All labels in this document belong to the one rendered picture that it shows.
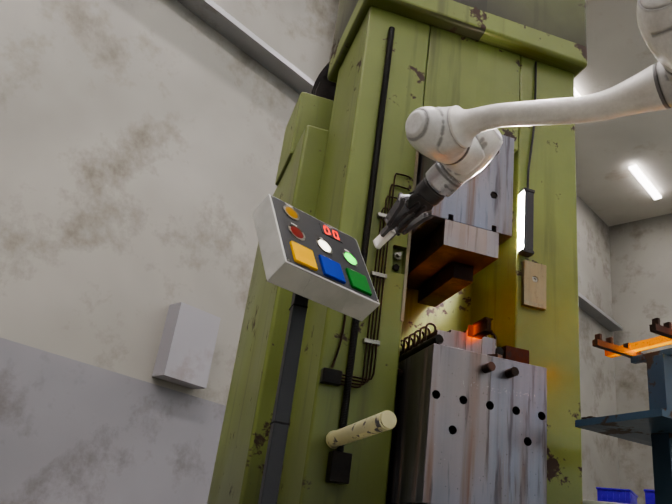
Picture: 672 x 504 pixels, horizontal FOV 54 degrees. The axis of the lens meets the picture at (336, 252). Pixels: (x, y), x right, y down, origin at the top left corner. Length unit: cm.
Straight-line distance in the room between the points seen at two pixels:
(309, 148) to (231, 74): 384
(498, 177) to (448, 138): 86
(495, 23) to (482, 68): 20
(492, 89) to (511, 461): 147
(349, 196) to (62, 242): 321
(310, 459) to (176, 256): 381
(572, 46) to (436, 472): 191
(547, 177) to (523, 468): 117
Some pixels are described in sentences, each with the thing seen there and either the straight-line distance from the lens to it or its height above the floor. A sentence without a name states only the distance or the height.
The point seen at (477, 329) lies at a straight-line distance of 211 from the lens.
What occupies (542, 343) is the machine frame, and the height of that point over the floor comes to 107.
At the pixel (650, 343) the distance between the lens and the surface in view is 226.
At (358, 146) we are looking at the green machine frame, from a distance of 240.
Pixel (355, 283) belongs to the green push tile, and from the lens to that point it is 182.
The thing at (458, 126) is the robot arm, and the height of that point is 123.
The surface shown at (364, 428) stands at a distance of 172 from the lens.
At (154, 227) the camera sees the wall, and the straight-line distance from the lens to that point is 558.
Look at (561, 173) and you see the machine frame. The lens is 277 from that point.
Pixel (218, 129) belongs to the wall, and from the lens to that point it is 629.
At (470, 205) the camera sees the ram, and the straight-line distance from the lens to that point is 230.
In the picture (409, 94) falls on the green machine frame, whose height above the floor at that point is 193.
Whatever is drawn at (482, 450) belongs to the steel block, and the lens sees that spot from 201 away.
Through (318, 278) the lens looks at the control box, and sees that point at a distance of 172.
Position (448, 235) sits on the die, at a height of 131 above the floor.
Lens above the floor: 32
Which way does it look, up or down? 24 degrees up
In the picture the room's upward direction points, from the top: 8 degrees clockwise
